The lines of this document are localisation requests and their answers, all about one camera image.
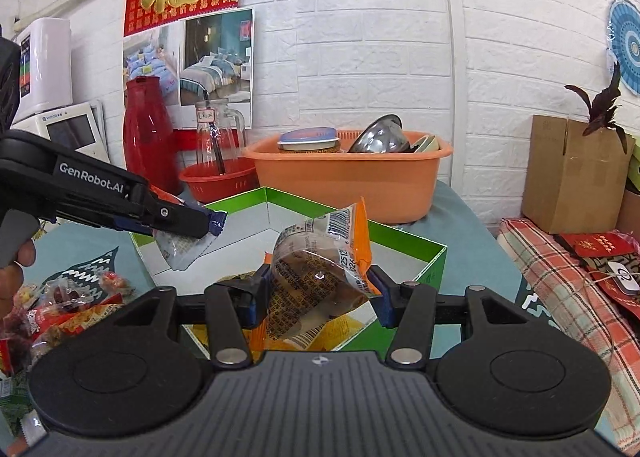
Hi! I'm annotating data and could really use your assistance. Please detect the patterned checked cloth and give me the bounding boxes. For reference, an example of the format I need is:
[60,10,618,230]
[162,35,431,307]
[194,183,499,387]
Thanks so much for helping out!
[497,217,640,453]

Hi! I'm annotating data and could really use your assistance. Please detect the small brown cardboard box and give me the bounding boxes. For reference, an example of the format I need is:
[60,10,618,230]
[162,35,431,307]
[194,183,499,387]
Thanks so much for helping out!
[615,190,640,235]

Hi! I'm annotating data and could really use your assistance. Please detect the purple-leaf plant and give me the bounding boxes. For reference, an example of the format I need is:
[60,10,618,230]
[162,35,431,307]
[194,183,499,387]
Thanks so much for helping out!
[565,62,630,153]

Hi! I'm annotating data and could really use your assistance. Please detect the dark patterned pouch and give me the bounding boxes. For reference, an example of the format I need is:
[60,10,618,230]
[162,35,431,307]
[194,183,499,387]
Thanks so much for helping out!
[582,252,640,305]

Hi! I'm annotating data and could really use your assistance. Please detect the orange plastic basin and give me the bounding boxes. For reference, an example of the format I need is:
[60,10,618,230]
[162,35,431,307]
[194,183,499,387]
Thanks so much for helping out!
[243,131,453,225]

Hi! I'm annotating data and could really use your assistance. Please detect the dark stirring stick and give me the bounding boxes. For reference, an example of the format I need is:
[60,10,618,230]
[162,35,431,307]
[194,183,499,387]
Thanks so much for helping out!
[212,126,227,174]

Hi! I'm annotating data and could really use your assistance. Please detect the white power adapter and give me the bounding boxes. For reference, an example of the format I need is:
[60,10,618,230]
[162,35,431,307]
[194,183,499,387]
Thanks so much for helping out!
[607,262,640,295]

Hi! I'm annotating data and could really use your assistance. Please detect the large brown cardboard box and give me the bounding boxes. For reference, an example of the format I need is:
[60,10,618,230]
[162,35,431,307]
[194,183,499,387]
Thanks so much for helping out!
[521,114,637,235]

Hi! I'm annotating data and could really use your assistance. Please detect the red paper envelope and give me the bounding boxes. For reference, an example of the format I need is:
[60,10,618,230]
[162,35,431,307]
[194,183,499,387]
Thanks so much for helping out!
[559,231,640,259]

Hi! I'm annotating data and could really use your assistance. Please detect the silver white snack packet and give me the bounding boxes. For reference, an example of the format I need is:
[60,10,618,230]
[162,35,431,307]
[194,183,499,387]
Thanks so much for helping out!
[150,187,229,272]

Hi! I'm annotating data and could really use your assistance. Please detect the glass pitcher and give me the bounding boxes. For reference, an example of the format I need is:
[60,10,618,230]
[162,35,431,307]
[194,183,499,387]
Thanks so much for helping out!
[195,98,247,175]

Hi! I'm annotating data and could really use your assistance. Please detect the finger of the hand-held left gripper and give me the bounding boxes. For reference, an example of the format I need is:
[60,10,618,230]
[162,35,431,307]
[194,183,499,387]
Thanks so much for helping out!
[112,187,210,239]

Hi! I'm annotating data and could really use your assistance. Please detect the stainless steel bowl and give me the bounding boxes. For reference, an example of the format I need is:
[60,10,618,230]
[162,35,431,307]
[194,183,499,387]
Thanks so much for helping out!
[347,114,416,154]

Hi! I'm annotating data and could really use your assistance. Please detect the white cable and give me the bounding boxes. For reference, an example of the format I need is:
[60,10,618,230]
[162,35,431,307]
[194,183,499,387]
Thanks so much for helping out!
[582,269,620,388]

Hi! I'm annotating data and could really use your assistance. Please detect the clear brown cake snack packet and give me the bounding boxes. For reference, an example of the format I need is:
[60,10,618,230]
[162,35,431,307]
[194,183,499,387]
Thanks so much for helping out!
[249,197,383,353]

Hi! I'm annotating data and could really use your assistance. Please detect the bedroom photo wall poster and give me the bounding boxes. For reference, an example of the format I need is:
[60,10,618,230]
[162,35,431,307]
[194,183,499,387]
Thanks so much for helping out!
[122,7,254,158]

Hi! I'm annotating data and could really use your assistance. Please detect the white monitor device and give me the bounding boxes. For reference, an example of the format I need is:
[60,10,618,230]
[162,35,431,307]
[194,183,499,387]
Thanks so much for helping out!
[14,100,108,164]

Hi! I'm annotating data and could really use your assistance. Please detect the light green carton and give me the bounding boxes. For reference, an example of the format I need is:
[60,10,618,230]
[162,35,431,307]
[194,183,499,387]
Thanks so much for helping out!
[625,137,640,193]

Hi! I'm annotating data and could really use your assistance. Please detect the white wall conduit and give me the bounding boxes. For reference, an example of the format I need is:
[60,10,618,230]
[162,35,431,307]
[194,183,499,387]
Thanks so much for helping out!
[438,0,468,188]

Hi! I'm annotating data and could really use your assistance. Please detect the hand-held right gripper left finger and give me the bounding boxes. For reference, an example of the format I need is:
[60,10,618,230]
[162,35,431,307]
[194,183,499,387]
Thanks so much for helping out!
[107,263,275,371]

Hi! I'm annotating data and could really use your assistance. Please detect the large blue paper fan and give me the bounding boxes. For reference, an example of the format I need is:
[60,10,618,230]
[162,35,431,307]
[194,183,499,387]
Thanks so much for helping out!
[607,0,640,97]

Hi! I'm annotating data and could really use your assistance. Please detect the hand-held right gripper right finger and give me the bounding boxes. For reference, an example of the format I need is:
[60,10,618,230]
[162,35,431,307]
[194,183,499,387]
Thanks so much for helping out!
[369,264,538,371]

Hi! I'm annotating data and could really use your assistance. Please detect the yellow snack packet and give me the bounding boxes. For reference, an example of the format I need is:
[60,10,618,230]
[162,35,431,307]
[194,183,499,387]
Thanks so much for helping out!
[320,312,378,352]

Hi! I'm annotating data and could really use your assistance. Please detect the red plastic basket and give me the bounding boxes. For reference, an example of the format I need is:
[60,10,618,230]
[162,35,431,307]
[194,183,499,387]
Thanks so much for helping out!
[179,157,261,204]

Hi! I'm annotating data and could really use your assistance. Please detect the red thermos jug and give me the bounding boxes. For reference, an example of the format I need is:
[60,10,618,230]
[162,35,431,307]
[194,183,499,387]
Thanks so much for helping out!
[122,76,182,195]

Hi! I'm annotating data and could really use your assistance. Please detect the person's left hand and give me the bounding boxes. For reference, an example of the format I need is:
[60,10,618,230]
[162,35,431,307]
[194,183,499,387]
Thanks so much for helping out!
[0,239,37,323]

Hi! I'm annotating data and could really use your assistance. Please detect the green cardboard box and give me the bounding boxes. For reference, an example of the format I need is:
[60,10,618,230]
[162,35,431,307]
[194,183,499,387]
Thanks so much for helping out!
[129,187,447,354]

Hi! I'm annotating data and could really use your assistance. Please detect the teal printed tablecloth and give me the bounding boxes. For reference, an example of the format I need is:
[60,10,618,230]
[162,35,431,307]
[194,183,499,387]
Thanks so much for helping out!
[0,180,566,457]

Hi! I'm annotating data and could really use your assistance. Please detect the white water purifier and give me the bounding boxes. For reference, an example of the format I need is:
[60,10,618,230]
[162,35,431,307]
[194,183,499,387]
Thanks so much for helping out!
[12,17,73,120]

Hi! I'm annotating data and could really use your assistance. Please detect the pile of assorted snacks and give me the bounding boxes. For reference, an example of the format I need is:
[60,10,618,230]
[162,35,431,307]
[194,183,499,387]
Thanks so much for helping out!
[0,269,137,455]

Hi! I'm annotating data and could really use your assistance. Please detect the blue-lidded instant noodle bowl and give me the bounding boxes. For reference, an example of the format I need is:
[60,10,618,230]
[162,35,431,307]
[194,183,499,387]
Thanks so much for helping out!
[276,127,343,154]

